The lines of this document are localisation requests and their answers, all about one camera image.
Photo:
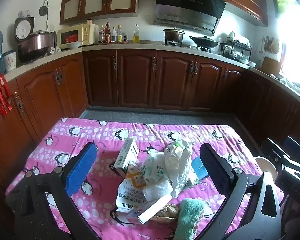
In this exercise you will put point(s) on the round woven strainer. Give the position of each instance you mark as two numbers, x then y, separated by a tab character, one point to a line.
275	47

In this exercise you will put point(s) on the black wok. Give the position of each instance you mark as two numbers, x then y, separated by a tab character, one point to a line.
205	42

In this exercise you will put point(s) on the green fluffy cloth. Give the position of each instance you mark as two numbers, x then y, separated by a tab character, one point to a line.
192	217

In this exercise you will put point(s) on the chopstick holder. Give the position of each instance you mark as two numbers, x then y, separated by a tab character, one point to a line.
268	45

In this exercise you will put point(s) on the black round wall hanging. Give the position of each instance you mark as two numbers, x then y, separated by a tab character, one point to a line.
43	10

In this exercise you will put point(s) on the gas stove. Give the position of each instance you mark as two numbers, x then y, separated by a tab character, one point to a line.
187	46

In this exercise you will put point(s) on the clear glass bottle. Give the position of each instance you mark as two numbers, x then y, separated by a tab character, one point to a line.
114	35

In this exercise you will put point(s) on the window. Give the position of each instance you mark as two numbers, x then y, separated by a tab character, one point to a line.
297	30

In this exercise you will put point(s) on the yellow cooking oil bottle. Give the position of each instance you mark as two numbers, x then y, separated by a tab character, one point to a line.
136	36

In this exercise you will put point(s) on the red tassel ornament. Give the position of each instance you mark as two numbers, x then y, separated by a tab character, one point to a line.
0	90

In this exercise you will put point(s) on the cream plastic bucket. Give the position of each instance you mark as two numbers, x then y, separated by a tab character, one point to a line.
265	163

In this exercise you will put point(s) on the dark stew pot with lid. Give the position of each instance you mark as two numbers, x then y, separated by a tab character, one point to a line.
174	35

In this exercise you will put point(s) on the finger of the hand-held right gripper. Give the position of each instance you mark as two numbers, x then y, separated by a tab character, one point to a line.
273	152
293	145

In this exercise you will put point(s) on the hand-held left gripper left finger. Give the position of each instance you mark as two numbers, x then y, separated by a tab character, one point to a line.
80	170

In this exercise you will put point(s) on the dark sauce bottle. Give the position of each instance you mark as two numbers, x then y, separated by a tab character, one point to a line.
101	35

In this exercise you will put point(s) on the wooden cutting board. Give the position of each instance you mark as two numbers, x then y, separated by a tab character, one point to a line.
271	65

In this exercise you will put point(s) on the white box red blue logo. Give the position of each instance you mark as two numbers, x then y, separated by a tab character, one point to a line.
150	210

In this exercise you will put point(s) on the black steel range hood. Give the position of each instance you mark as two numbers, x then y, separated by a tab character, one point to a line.
187	7

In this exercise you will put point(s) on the yellow label bottle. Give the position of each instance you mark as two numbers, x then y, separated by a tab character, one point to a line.
119	35

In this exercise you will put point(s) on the glass-door wall cabinet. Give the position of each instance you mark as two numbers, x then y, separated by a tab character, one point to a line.
97	5

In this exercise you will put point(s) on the pink penguin print blanket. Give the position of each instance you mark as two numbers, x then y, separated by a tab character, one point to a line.
65	140

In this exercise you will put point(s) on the clear crinkled plastic bag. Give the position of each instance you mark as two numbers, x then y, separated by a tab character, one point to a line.
180	165

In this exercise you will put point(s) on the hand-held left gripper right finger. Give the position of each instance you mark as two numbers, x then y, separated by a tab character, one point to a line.
215	170

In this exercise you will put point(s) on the white flowered cup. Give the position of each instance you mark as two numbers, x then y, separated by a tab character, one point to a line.
9	62

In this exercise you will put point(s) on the brown paper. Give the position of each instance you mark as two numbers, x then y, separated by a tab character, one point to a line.
165	213

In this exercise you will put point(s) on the red sauce bottle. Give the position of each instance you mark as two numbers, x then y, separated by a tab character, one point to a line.
108	33

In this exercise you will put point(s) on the cream microwave oven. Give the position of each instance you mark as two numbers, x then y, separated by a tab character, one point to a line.
75	36

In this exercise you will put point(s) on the black dish rack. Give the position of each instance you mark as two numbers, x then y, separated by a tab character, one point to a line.
236	47

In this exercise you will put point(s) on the round white dial scale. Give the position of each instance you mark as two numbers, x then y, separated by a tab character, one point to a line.
23	28

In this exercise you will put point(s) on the green white medicine box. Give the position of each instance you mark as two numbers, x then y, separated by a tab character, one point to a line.
126	155

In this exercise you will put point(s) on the small white bowl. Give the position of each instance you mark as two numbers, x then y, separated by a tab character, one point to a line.
252	64

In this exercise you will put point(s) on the wooden base cabinets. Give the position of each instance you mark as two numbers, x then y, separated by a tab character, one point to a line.
135	80

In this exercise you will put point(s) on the silver rice cooker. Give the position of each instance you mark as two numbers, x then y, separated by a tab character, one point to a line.
35	46

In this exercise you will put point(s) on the person's right hand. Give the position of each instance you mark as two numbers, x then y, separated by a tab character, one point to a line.
296	212

